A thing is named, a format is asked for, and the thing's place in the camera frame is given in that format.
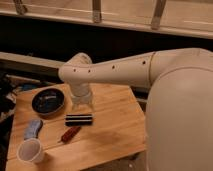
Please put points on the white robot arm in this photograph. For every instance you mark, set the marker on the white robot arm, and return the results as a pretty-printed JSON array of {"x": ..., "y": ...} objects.
[{"x": 179, "y": 109}]

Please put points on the wooden table board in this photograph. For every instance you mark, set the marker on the wooden table board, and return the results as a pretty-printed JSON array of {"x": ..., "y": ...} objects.
[{"x": 117, "y": 131}]

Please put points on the dark blue bowl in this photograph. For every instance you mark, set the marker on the dark blue bowl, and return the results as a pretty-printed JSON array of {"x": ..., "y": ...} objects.
[{"x": 48, "y": 101}]

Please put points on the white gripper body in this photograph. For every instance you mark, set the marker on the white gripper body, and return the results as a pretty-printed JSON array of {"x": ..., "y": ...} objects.
[{"x": 82, "y": 100}]

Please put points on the white ceramic cup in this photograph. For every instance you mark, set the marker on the white ceramic cup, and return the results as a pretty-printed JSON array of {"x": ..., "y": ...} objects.
[{"x": 30, "y": 151}]

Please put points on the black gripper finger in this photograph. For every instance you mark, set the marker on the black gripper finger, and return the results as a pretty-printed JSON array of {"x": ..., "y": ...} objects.
[
  {"x": 80, "y": 116},
  {"x": 78, "y": 122}
]

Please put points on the blue cloth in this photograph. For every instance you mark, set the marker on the blue cloth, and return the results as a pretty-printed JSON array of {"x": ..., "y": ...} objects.
[{"x": 33, "y": 129}]

